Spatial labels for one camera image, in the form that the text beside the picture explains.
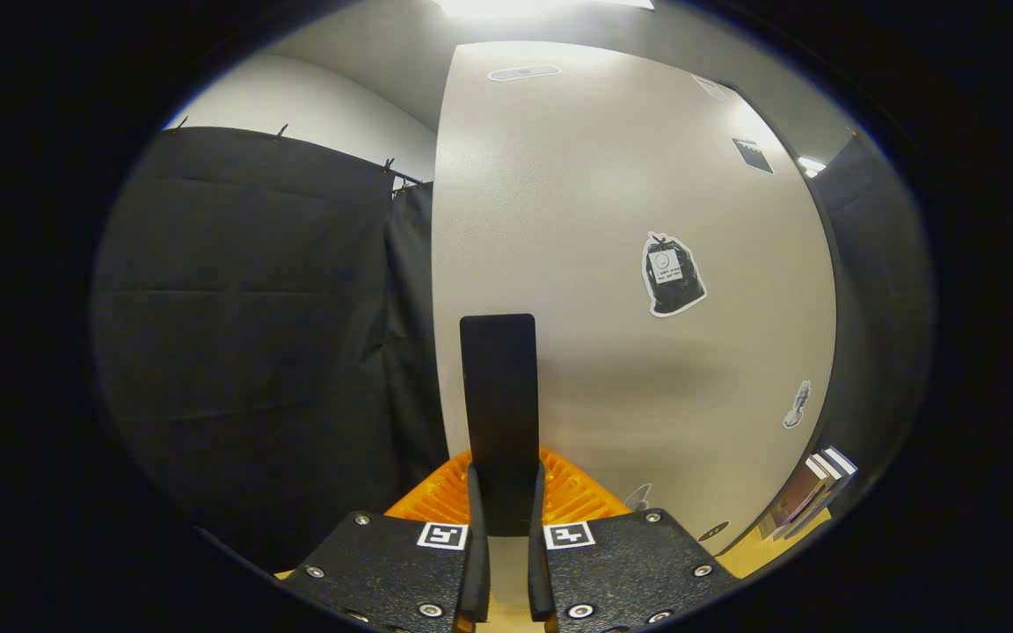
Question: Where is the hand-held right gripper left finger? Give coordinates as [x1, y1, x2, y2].
[282, 448, 492, 633]

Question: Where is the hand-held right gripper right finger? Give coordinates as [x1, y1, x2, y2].
[526, 448, 740, 633]

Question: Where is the black door handle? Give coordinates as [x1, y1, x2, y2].
[459, 313, 539, 538]

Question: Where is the light grey cabinet door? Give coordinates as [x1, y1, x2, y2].
[432, 40, 838, 557]

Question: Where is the white spine book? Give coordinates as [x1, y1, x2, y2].
[775, 451, 846, 539]

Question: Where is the black backdrop cloth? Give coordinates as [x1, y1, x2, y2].
[91, 126, 938, 572]

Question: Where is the large ceiling light panel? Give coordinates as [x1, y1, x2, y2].
[434, 0, 655, 20]

